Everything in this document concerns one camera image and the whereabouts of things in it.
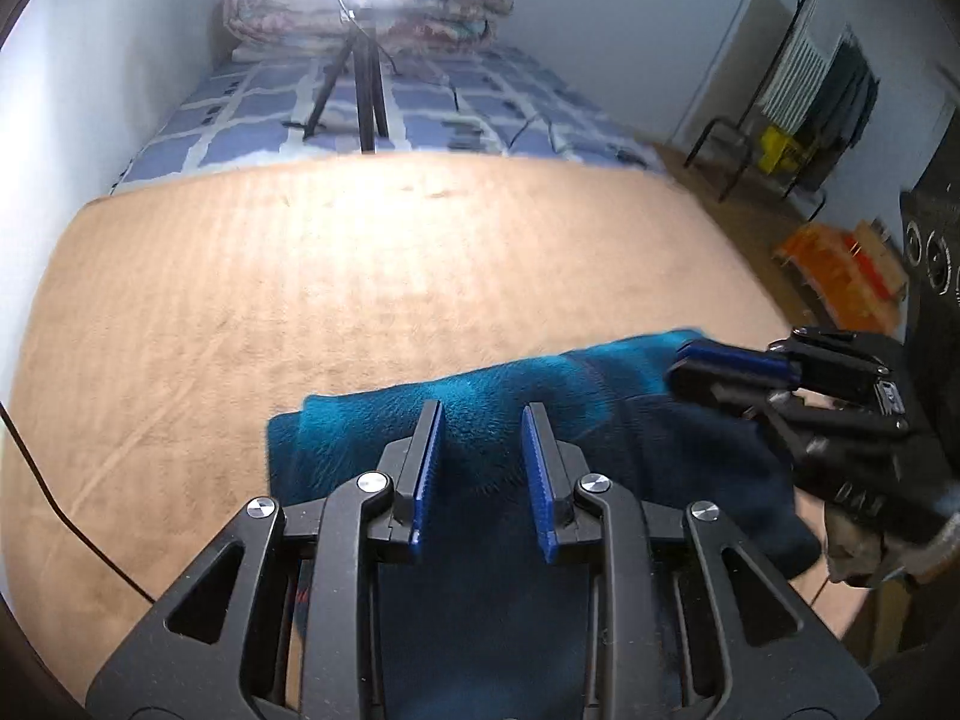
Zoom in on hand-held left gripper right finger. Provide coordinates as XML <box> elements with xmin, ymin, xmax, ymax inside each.
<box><xmin>521</xmin><ymin>403</ymin><xmax>880</xmax><ymax>720</ymax></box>

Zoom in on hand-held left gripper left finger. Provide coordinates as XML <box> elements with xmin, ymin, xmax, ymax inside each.
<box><xmin>86</xmin><ymin>399</ymin><xmax>443</xmax><ymax>720</ymax></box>

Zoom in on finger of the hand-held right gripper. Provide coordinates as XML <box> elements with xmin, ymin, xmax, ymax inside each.
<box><xmin>666</xmin><ymin>361</ymin><xmax>787</xmax><ymax>418</ymax></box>
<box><xmin>677</xmin><ymin>337</ymin><xmax>800</xmax><ymax>391</ymax></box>

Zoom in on teal plaid fleece garment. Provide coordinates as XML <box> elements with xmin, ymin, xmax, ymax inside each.
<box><xmin>266</xmin><ymin>328</ymin><xmax>822</xmax><ymax>720</ymax></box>

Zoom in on hanging dark clothes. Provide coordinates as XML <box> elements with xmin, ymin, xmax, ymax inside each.
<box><xmin>806</xmin><ymin>30</ymin><xmax>880</xmax><ymax>192</ymax></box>

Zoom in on orange crate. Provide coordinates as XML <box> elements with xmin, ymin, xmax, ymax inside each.
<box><xmin>775</xmin><ymin>221</ymin><xmax>875</xmax><ymax>320</ymax></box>

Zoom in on cardboard box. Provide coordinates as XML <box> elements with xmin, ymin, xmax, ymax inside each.
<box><xmin>851</xmin><ymin>217</ymin><xmax>910</xmax><ymax>305</ymax></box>

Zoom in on black speaker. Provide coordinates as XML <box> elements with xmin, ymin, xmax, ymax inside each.
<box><xmin>898</xmin><ymin>154</ymin><xmax>960</xmax><ymax>368</ymax></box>

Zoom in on yellow container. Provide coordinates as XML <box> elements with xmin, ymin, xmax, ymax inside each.
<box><xmin>757</xmin><ymin>124</ymin><xmax>809</xmax><ymax>175</ymax></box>

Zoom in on black metal chair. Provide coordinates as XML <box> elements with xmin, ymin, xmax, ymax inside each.
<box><xmin>682</xmin><ymin>116</ymin><xmax>760</xmax><ymax>201</ymax></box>

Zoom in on tan blanket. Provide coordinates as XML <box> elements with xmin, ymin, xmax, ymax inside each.
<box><xmin>0</xmin><ymin>154</ymin><xmax>800</xmax><ymax>695</ymax></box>

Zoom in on white radiator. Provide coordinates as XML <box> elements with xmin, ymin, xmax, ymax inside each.
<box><xmin>761</xmin><ymin>34</ymin><xmax>826</xmax><ymax>127</ymax></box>

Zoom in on white door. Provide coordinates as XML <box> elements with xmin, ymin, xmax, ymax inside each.
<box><xmin>677</xmin><ymin>0</ymin><xmax>801</xmax><ymax>145</ymax></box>

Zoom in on blue patterned bed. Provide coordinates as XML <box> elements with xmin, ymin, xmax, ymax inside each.
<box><xmin>112</xmin><ymin>41</ymin><xmax>668</xmax><ymax>196</ymax></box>

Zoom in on black tripod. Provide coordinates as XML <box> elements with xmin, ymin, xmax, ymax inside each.
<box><xmin>283</xmin><ymin>0</ymin><xmax>398</xmax><ymax>155</ymax></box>

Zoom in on folded floral quilt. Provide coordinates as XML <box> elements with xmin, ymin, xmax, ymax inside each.
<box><xmin>221</xmin><ymin>0</ymin><xmax>515</xmax><ymax>61</ymax></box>

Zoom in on black floor cable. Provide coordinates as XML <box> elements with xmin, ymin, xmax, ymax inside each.
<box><xmin>0</xmin><ymin>401</ymin><xmax>155</xmax><ymax>605</ymax></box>

